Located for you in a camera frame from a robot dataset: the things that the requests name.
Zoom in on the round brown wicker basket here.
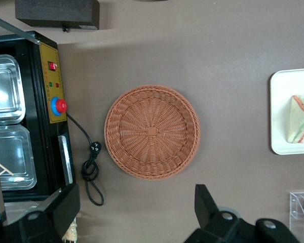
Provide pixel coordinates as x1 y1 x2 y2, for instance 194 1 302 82
104 85 201 181

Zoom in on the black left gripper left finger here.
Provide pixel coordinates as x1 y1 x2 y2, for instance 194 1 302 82
18 183 81 243

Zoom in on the clear acrylic bottle rack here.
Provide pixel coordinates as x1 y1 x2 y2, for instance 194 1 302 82
289 191 304 243

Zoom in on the dark rectangular block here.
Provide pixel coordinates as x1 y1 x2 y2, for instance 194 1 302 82
15 0 100 32

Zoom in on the triangular sandwich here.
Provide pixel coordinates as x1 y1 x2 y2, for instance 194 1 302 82
286 95 304 144

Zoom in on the black power cable with plug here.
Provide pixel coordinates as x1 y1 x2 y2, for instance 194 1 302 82
65 112 105 207

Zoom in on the golden fried food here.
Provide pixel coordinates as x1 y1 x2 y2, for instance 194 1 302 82
61 217 79 242

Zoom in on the cream plastic tray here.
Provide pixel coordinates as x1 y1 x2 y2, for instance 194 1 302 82
270 67 304 155

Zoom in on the black food warmer machine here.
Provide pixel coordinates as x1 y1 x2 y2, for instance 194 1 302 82
0 30 75 203

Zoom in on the steel food pan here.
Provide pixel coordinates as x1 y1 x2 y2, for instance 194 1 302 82
0 124 38 191
0 54 26 126

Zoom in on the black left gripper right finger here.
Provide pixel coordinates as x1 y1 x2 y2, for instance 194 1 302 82
183 184 257 243

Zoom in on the thin wooden skewer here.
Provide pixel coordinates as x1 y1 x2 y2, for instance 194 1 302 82
0 155 16 177

